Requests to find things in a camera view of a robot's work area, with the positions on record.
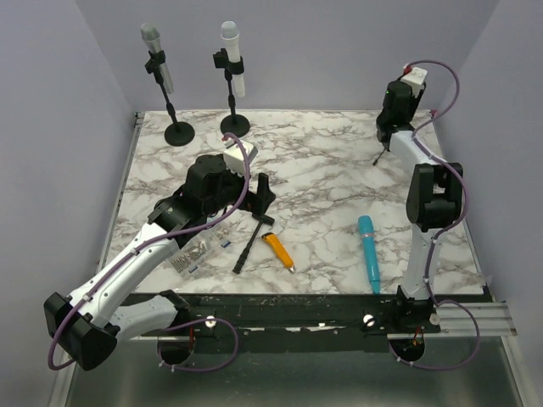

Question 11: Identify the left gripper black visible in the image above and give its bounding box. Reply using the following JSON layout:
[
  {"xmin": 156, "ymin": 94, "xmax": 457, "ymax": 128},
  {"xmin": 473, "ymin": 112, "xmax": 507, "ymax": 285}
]
[{"xmin": 204, "ymin": 162, "xmax": 276, "ymax": 217}]

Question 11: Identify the blue microphone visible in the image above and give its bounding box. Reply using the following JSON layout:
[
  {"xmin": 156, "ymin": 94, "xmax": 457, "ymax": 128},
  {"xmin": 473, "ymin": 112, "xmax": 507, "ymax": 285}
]
[{"xmin": 358, "ymin": 215, "xmax": 381, "ymax": 295}]

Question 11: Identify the black tripod shock-mount stand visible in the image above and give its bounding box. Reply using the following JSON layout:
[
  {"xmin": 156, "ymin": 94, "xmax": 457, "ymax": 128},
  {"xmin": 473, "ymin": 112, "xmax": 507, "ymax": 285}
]
[{"xmin": 372, "ymin": 147, "xmax": 388, "ymax": 166}]

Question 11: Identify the white microphone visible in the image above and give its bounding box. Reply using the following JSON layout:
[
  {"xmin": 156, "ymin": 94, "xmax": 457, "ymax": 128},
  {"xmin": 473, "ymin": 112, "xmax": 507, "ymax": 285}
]
[{"xmin": 221, "ymin": 21, "xmax": 245, "ymax": 98}]

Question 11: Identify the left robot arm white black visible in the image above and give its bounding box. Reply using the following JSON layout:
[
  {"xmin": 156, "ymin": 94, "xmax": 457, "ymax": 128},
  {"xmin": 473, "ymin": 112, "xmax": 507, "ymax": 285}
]
[{"xmin": 43, "ymin": 154, "xmax": 276, "ymax": 371}]

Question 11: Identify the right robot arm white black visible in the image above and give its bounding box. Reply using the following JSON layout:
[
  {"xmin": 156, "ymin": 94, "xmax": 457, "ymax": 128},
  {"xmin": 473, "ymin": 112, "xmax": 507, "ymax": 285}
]
[{"xmin": 376, "ymin": 79, "xmax": 463, "ymax": 332}]

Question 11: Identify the grey microphone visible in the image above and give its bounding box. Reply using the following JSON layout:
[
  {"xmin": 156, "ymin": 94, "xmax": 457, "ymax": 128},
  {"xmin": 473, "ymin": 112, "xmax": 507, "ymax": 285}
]
[{"xmin": 140, "ymin": 23, "xmax": 174, "ymax": 94}]

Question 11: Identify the orange utility knife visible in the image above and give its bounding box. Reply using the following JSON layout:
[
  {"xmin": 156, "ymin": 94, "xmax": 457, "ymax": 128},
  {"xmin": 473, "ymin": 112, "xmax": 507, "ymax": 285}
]
[{"xmin": 261, "ymin": 232, "xmax": 295, "ymax": 274}]

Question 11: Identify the black hammer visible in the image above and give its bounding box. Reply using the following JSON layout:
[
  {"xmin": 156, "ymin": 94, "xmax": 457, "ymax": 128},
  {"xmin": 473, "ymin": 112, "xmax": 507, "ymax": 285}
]
[{"xmin": 232, "ymin": 215, "xmax": 275, "ymax": 275}]

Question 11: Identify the clear plastic screw box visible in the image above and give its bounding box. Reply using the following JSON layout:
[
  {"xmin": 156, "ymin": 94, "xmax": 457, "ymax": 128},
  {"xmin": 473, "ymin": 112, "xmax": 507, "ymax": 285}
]
[{"xmin": 169, "ymin": 225, "xmax": 231, "ymax": 274}]

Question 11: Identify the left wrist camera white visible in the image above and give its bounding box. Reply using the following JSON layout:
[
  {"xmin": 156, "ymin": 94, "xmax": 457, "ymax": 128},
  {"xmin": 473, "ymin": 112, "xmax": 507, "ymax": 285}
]
[{"xmin": 223, "ymin": 142, "xmax": 258, "ymax": 176}]

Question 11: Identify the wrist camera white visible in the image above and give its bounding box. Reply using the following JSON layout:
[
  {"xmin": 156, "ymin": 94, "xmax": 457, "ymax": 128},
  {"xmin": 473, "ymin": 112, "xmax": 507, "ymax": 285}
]
[
  {"xmin": 223, "ymin": 142, "xmax": 258, "ymax": 176},
  {"xmin": 400, "ymin": 66, "xmax": 428, "ymax": 98}
]

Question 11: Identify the black front mounting rail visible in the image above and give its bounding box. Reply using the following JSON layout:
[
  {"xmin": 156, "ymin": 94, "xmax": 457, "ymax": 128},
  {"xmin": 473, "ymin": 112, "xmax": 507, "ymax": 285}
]
[{"xmin": 150, "ymin": 291, "xmax": 440, "ymax": 354}]

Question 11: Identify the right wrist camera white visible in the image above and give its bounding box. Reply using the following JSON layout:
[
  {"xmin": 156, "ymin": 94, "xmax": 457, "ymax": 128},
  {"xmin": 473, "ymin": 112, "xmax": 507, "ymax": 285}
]
[{"xmin": 400, "ymin": 66, "xmax": 428, "ymax": 98}]

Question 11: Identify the aluminium frame profile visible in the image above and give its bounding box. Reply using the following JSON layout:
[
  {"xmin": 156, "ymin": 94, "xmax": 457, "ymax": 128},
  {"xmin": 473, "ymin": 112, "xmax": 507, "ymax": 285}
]
[{"xmin": 437, "ymin": 303, "xmax": 518, "ymax": 337}]

